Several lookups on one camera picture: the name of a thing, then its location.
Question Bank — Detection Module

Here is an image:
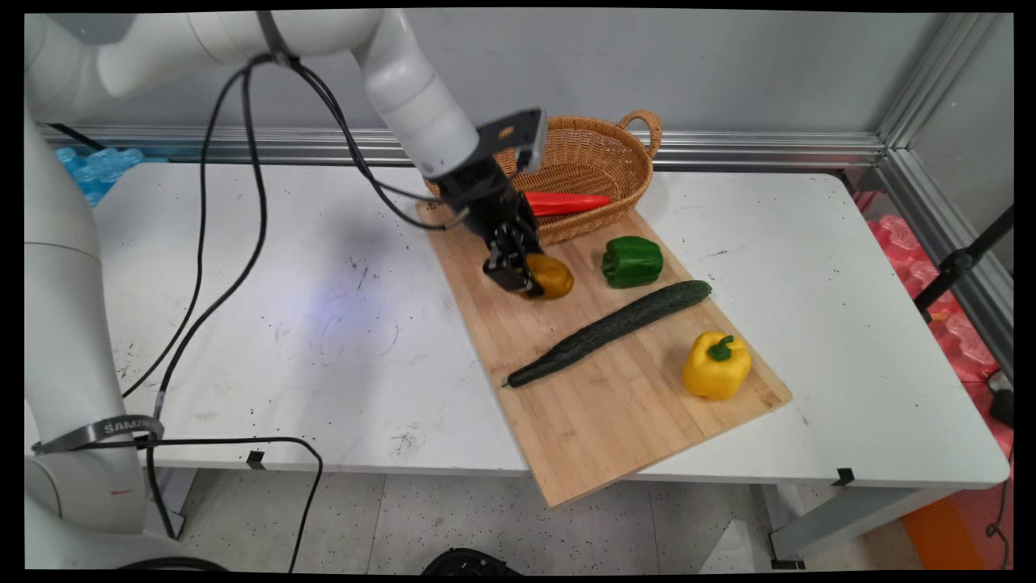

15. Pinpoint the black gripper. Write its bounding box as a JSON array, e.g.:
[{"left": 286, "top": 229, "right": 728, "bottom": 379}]
[{"left": 435, "top": 156, "right": 546, "bottom": 297}]

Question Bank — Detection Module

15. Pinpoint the brown toy potato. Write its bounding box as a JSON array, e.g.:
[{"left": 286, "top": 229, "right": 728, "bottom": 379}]
[{"left": 524, "top": 253, "right": 575, "bottom": 301}]

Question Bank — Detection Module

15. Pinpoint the red chili pepper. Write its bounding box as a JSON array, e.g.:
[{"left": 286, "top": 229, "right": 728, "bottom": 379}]
[{"left": 524, "top": 191, "right": 614, "bottom": 219}]

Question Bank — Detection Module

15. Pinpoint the green toy bell pepper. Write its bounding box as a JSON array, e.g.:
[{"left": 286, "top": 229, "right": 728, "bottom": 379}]
[{"left": 601, "top": 236, "right": 665, "bottom": 290}]

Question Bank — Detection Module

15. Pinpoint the dark green toy cucumber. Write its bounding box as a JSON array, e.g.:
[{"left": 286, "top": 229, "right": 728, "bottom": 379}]
[{"left": 502, "top": 280, "right": 714, "bottom": 389}]

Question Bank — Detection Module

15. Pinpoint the woven wicker basket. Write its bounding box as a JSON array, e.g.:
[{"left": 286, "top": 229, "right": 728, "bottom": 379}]
[{"left": 422, "top": 110, "right": 664, "bottom": 247}]

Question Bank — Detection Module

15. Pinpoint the wooden cutting board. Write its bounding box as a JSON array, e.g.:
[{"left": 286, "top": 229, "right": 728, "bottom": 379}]
[{"left": 416, "top": 198, "right": 793, "bottom": 509}]

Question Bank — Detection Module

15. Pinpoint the yellow toy bell pepper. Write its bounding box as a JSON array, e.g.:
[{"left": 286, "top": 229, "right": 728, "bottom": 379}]
[{"left": 682, "top": 330, "right": 753, "bottom": 402}]

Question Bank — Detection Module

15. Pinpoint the black round floor object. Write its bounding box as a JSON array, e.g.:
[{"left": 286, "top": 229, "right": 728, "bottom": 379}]
[{"left": 420, "top": 547, "right": 524, "bottom": 576}]

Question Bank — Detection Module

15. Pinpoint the white table leg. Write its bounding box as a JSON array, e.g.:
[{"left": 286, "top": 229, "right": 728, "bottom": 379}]
[{"left": 150, "top": 467, "right": 200, "bottom": 542}]

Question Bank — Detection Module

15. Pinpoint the grey table leg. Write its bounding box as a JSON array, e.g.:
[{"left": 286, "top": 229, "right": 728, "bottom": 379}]
[{"left": 767, "top": 484, "right": 966, "bottom": 570}]

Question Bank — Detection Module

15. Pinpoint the blue foam sheet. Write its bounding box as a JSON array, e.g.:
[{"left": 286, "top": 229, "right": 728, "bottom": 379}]
[{"left": 52, "top": 146, "right": 148, "bottom": 208}]

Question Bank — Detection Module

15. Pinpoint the black tripod stand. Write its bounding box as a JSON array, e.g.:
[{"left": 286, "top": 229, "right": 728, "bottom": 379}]
[{"left": 913, "top": 206, "right": 1014, "bottom": 325}]

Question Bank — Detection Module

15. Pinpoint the pink foam sheet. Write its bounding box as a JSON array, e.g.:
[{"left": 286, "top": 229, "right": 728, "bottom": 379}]
[{"left": 850, "top": 190, "right": 1014, "bottom": 462}]

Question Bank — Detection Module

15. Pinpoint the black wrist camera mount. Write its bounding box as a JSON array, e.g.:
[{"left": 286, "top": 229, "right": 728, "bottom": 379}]
[{"left": 476, "top": 108, "right": 549, "bottom": 173}]

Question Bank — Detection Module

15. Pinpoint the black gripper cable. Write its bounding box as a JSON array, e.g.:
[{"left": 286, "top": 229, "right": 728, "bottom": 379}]
[{"left": 279, "top": 55, "right": 470, "bottom": 232}]

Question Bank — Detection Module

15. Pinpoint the aluminium frame profile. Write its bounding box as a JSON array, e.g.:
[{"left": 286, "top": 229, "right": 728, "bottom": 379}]
[
  {"left": 877, "top": 11, "right": 1003, "bottom": 151},
  {"left": 874, "top": 148, "right": 1014, "bottom": 383},
  {"left": 36, "top": 123, "right": 888, "bottom": 172}
]

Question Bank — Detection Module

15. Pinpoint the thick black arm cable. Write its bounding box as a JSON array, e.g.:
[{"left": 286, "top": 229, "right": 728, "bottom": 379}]
[{"left": 146, "top": 55, "right": 280, "bottom": 541}]

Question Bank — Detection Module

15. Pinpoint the black looping cable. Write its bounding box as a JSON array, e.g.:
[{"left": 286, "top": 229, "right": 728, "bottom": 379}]
[{"left": 32, "top": 436, "right": 325, "bottom": 572}]

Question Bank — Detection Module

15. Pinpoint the grey printed velcro strap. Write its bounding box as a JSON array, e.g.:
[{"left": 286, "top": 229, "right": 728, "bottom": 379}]
[{"left": 31, "top": 414, "right": 165, "bottom": 456}]

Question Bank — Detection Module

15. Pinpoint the thin black floor cable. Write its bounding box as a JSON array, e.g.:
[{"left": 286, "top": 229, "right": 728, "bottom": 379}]
[{"left": 983, "top": 453, "right": 1014, "bottom": 569}]

